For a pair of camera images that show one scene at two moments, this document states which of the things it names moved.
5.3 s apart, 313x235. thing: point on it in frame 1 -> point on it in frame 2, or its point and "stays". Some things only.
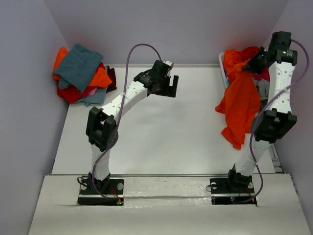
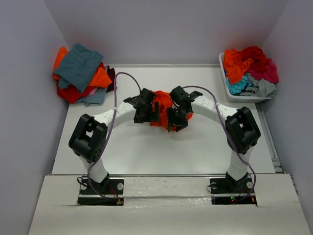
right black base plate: (236, 190) stays
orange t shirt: (240, 105) -> (165, 101)
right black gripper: (252, 65) -> (173, 120)
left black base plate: (99, 189) stays
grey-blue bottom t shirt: (99, 97) stays
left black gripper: (169, 91) -> (140, 120)
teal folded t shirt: (77, 67) stays
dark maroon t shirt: (112, 86) stays
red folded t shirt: (71, 94) stays
